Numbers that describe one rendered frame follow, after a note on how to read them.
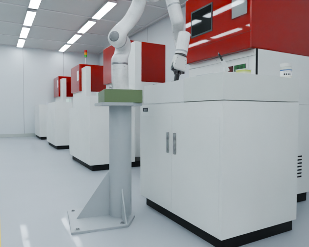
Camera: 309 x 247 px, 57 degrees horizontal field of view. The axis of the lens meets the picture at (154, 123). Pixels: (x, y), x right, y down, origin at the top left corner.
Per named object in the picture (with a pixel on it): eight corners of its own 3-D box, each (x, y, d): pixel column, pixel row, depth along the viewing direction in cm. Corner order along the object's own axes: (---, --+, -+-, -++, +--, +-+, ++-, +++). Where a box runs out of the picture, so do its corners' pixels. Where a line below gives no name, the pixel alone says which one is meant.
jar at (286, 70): (284, 79, 183) (284, 64, 182) (294, 78, 177) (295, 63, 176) (277, 79, 179) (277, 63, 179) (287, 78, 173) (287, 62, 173)
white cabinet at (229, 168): (200, 193, 264) (201, 105, 260) (296, 232, 179) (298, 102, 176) (138, 204, 232) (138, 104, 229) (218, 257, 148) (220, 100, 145)
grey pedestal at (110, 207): (71, 235, 174) (69, 101, 170) (67, 211, 215) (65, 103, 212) (149, 224, 191) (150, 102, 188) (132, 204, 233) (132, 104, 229)
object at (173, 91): (153, 104, 229) (154, 86, 229) (195, 102, 181) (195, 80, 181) (143, 104, 225) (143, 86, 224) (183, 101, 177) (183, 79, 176)
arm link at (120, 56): (108, 64, 198) (108, 30, 198) (117, 68, 217) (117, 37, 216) (125, 63, 196) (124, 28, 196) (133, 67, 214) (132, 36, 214)
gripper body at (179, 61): (183, 57, 198) (180, 73, 197) (171, 53, 193) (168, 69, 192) (190, 55, 191) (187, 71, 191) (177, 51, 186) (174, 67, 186)
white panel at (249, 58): (190, 105, 279) (191, 64, 277) (257, 103, 208) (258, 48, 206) (188, 105, 277) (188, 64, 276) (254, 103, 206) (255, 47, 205)
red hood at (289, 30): (241, 69, 310) (242, 14, 308) (313, 57, 239) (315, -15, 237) (184, 63, 273) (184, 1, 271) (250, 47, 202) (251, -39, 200)
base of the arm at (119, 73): (109, 89, 191) (108, 61, 191) (105, 92, 209) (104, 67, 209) (136, 89, 197) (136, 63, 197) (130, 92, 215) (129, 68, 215)
